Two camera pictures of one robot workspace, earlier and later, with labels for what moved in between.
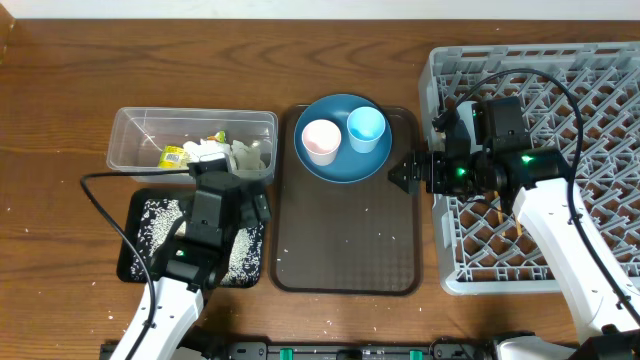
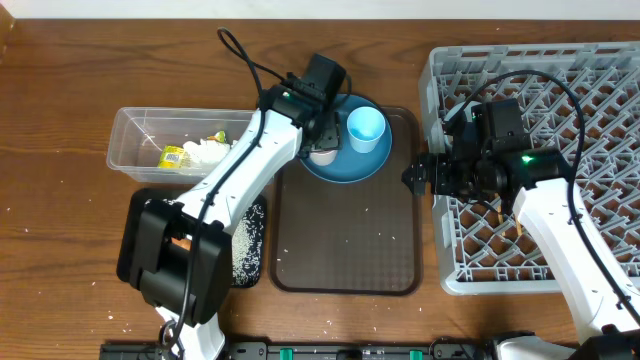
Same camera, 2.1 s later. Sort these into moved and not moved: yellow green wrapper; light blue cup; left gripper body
Moved: left gripper body
Not moved: light blue cup; yellow green wrapper
